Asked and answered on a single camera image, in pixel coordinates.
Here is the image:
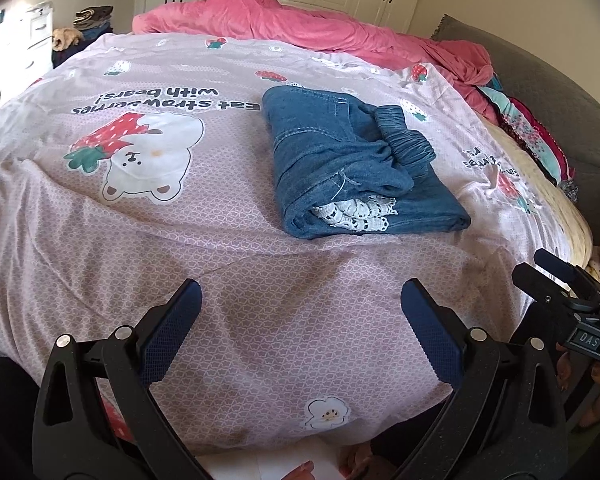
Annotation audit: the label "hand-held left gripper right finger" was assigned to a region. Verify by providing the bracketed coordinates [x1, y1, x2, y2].
[395, 277, 571, 480]

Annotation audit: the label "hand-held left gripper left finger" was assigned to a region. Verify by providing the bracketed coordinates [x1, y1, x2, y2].
[32, 277, 206, 480]

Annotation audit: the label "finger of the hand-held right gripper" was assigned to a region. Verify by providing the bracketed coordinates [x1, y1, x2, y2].
[511, 262, 581, 312]
[534, 248, 600, 292]

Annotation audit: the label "blue denim jeans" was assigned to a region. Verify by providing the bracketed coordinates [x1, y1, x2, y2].
[261, 85, 473, 240]

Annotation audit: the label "pink printed bedsheet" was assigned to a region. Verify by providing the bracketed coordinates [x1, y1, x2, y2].
[0, 32, 546, 446]

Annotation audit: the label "colourful floral cloth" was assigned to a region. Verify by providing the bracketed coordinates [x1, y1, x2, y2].
[475, 72, 581, 203]

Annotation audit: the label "grey padded headboard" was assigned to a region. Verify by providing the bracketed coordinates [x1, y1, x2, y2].
[430, 14, 600, 241]

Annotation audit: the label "person's black clothing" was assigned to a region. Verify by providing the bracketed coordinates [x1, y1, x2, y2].
[0, 355, 46, 480]

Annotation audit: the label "beige crumpled cloth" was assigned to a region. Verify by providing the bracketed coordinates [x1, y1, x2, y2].
[51, 27, 85, 52]

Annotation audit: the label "white drawer unit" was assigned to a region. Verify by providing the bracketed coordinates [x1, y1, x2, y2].
[0, 2, 55, 106]

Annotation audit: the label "dark folded clothes pile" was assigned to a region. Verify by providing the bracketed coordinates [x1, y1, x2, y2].
[72, 5, 115, 32]

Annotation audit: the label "pink duvet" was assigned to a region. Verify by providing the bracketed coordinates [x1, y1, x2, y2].
[131, 0, 496, 111]

